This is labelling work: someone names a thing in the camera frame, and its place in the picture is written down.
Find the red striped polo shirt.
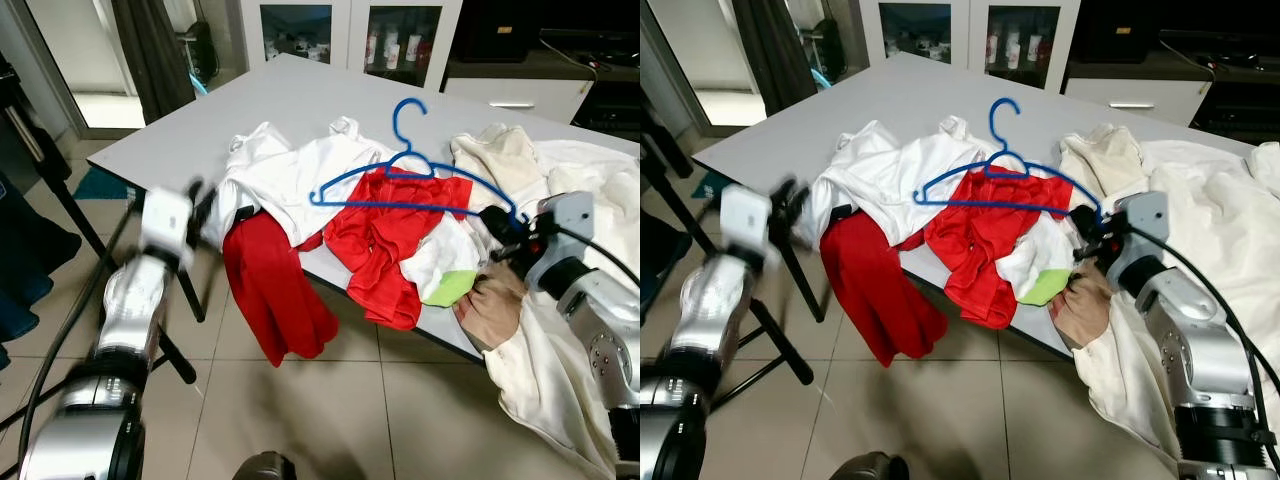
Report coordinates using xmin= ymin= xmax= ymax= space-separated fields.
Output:
xmin=322 ymin=170 xmax=474 ymax=332
xmin=925 ymin=170 xmax=1074 ymax=330

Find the blue plastic clothes hanger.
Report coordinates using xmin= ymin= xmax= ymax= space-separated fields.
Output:
xmin=308 ymin=97 xmax=522 ymax=227
xmin=912 ymin=97 xmax=1107 ymax=227

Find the lime green cloth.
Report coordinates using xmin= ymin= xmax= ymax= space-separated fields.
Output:
xmin=1018 ymin=268 xmax=1074 ymax=309
xmin=422 ymin=268 xmax=482 ymax=309

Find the cream garment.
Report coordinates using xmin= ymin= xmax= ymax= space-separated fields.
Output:
xmin=1060 ymin=122 xmax=1152 ymax=202
xmin=450 ymin=122 xmax=547 ymax=202

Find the black table leg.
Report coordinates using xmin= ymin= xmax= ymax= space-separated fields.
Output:
xmin=790 ymin=250 xmax=827 ymax=324
xmin=170 ymin=250 xmax=207 ymax=324

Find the white button shirt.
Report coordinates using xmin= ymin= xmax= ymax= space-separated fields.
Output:
xmin=480 ymin=140 xmax=641 ymax=477
xmin=1075 ymin=140 xmax=1280 ymax=477

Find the white polo shirt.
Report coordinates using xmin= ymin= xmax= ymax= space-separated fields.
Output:
xmin=890 ymin=115 xmax=1002 ymax=217
xmin=290 ymin=115 xmax=402 ymax=217

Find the dark grey curtain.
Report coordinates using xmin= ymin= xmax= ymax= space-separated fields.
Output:
xmin=730 ymin=0 xmax=822 ymax=117
xmin=110 ymin=0 xmax=202 ymax=124

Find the black set-top box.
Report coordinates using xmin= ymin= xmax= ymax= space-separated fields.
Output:
xmin=575 ymin=80 xmax=641 ymax=137
xmin=1195 ymin=80 xmax=1280 ymax=142

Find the black device with light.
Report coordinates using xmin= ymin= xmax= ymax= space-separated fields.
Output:
xmin=812 ymin=20 xmax=847 ymax=87
xmin=190 ymin=20 xmax=222 ymax=87

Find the black audio speaker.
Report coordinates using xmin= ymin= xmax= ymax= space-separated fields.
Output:
xmin=460 ymin=0 xmax=547 ymax=64
xmin=1075 ymin=0 xmax=1162 ymax=64

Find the dark TV stand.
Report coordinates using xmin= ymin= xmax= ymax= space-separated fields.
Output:
xmin=1065 ymin=0 xmax=1280 ymax=142
xmin=445 ymin=0 xmax=641 ymax=142

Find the white glass door cabinet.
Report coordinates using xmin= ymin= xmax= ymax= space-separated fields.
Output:
xmin=240 ymin=0 xmax=464 ymax=92
xmin=860 ymin=0 xmax=1082 ymax=94

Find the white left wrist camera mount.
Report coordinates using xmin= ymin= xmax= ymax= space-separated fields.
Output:
xmin=140 ymin=188 xmax=197 ymax=270
xmin=720 ymin=185 xmax=774 ymax=267

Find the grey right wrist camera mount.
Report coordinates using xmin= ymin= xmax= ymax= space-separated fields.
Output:
xmin=1110 ymin=190 xmax=1172 ymax=293
xmin=535 ymin=190 xmax=597 ymax=293

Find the white drawer with handle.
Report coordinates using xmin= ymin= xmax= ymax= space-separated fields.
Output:
xmin=447 ymin=78 xmax=592 ymax=127
xmin=1068 ymin=78 xmax=1212 ymax=127

